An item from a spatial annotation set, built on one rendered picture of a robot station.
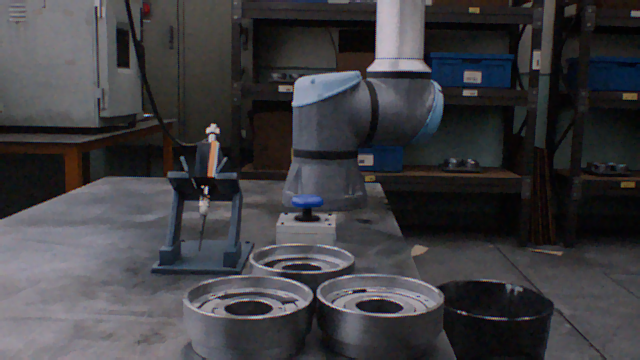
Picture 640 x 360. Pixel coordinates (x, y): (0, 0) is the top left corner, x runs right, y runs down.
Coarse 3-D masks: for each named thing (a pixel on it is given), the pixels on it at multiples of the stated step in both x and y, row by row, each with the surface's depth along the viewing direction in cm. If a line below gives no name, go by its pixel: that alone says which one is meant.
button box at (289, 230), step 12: (288, 216) 80; (300, 216) 78; (312, 216) 78; (324, 216) 80; (276, 228) 75; (288, 228) 75; (300, 228) 75; (312, 228) 75; (324, 228) 75; (276, 240) 75; (288, 240) 75; (300, 240) 75; (312, 240) 75; (324, 240) 75
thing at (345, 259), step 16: (256, 256) 64; (272, 256) 67; (288, 256) 67; (304, 256) 67; (320, 256) 67; (336, 256) 66; (352, 256) 63; (256, 272) 60; (272, 272) 58; (288, 272) 58; (304, 272) 58; (320, 272) 58; (336, 272) 59; (352, 272) 61
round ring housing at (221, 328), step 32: (192, 288) 52; (224, 288) 56; (256, 288) 56; (288, 288) 55; (192, 320) 48; (224, 320) 46; (256, 320) 46; (288, 320) 48; (224, 352) 47; (256, 352) 47; (288, 352) 49
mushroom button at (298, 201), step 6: (294, 198) 77; (300, 198) 77; (306, 198) 76; (312, 198) 77; (318, 198) 77; (294, 204) 77; (300, 204) 76; (306, 204) 76; (312, 204) 76; (318, 204) 76; (306, 210) 77; (312, 210) 78; (306, 216) 78
